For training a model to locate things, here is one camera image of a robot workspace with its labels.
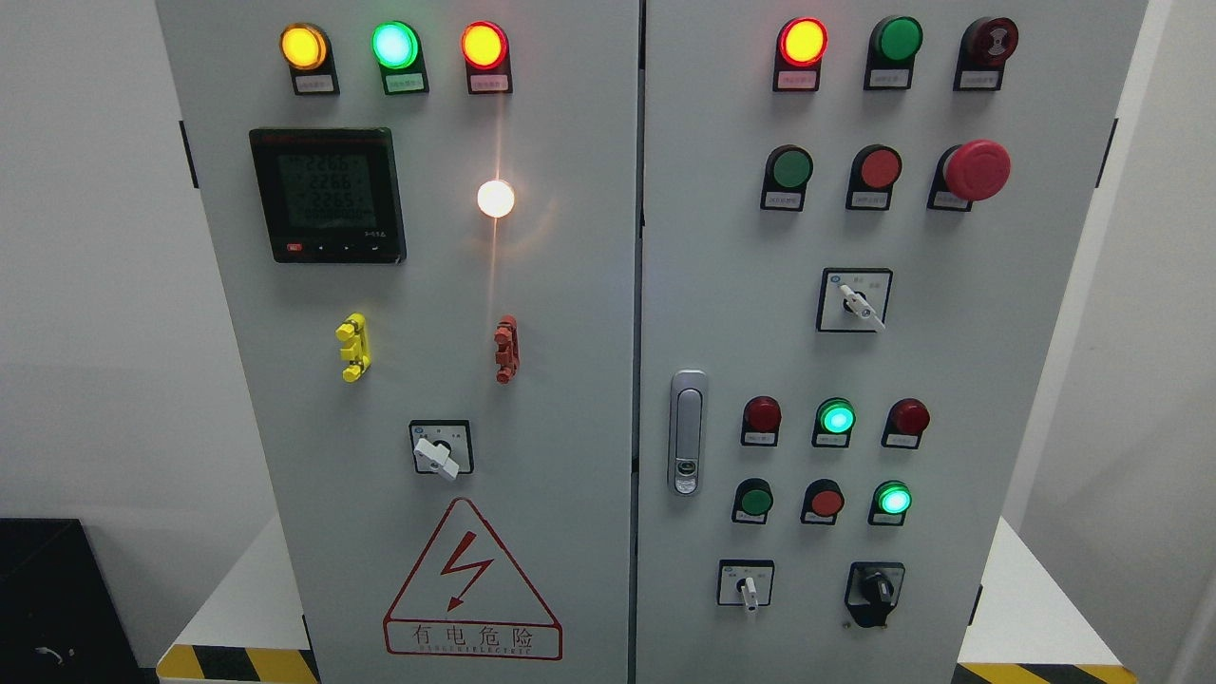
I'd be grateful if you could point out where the black knob switch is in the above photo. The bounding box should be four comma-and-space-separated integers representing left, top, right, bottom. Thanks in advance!
844, 561, 906, 628

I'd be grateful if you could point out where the grey electrical control cabinet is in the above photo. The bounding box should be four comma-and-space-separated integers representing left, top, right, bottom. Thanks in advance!
156, 1, 1148, 683

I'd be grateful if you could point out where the red terminal connector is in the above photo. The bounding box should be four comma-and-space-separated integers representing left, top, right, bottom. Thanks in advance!
492, 314, 520, 385

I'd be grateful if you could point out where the dark red indicator light left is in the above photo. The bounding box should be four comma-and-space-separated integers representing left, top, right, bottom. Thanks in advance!
741, 396, 782, 447

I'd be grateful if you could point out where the dark red indicator light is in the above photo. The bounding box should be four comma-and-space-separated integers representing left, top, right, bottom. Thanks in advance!
882, 398, 931, 449
741, 396, 782, 447

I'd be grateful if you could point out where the white lit indicator light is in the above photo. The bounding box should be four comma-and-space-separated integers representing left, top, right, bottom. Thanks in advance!
475, 179, 516, 219

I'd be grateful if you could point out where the green push button lower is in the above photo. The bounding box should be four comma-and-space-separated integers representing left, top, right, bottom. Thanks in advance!
732, 478, 775, 525

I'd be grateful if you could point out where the green lit indicator middle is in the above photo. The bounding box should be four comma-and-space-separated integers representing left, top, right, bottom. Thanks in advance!
811, 397, 856, 447

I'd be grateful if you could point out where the green push button second row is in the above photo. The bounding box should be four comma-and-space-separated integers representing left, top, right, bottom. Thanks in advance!
760, 144, 815, 212

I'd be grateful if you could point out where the yellow terminal connector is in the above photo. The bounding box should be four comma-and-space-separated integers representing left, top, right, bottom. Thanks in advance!
334, 312, 371, 385

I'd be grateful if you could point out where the red push button lower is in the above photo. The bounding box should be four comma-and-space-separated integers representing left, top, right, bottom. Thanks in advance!
800, 478, 846, 525

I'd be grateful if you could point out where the red electric danger sticker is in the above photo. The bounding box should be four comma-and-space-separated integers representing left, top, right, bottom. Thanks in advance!
383, 497, 563, 661

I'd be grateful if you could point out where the dark red indicator light right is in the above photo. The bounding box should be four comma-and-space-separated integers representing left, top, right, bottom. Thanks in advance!
882, 398, 931, 449

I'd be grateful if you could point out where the black digital power meter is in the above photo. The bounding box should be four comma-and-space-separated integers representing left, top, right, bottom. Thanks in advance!
249, 128, 407, 264

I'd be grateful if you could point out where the red push button second row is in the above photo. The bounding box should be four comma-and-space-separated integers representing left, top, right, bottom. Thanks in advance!
845, 144, 903, 211

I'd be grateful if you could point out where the orange red indicator light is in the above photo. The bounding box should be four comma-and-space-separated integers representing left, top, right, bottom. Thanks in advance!
461, 19, 513, 95

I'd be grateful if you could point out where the green lit button lower right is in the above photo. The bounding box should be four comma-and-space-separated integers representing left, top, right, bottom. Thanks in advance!
867, 480, 912, 525

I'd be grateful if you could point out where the red lit indicator light right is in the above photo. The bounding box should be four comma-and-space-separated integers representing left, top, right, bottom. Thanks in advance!
772, 16, 828, 92

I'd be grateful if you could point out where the green lit indicator light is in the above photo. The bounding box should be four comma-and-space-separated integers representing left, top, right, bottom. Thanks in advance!
370, 21, 429, 96

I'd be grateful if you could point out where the red emergency stop button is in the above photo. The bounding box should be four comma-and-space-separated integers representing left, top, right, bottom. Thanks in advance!
927, 139, 1012, 212

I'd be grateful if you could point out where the dark green push button top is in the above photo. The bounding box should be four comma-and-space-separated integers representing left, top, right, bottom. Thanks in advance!
865, 15, 923, 91

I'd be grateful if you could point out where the yellow indicator light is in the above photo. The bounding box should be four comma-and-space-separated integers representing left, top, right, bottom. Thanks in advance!
278, 22, 340, 96

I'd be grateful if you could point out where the dark red buzzer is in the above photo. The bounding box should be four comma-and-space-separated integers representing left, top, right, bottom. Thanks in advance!
955, 17, 1019, 91

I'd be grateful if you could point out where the white platform with hazard stripes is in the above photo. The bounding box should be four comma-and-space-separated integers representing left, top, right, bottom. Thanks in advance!
156, 520, 1136, 683

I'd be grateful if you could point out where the black box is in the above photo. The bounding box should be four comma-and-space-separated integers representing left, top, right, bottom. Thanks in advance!
1, 517, 143, 683

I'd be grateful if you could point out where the silver door lock handle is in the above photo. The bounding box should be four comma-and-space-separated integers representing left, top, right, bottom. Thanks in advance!
668, 370, 708, 495

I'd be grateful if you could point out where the left white selector switch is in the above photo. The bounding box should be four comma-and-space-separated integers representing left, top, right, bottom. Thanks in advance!
409, 419, 475, 482

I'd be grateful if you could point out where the white selector switch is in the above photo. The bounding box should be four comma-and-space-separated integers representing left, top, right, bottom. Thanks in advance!
716, 559, 776, 613
816, 267, 893, 333
409, 419, 475, 482

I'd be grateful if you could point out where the upper right white selector switch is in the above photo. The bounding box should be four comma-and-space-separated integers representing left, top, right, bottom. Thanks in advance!
816, 267, 893, 333

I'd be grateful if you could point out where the lower white selector switch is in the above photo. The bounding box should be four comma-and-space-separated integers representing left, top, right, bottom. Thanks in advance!
716, 559, 776, 613

